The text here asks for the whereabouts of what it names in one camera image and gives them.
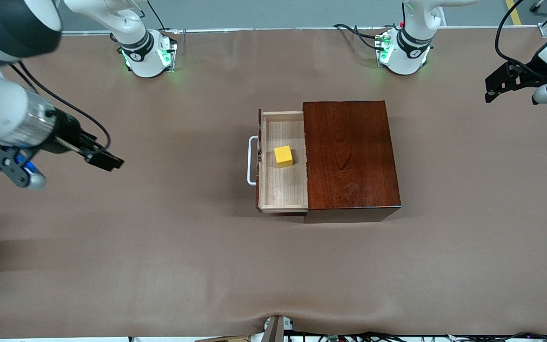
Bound light wooden drawer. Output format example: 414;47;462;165
255;109;309;213

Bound brown table cover sheet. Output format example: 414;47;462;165
0;28;547;339

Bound black right arm base cable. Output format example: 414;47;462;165
148;0;172;31

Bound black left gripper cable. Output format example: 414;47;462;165
494;0;547;81

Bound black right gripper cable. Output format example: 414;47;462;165
10;62;112;150

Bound white metal drawer handle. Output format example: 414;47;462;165
247;136;259;185

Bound black arm base cable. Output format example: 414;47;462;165
333;23;388;41
148;0;172;31
353;26;382;51

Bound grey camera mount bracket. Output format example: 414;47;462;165
262;315;294;342

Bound yellow wooden block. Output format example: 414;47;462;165
274;146;294;168

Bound dark wooden drawer cabinet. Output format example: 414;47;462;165
302;100;402;224

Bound brown cardboard piece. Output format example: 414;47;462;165
195;335;250;342

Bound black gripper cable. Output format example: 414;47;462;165
494;0;547;81
10;62;112;150

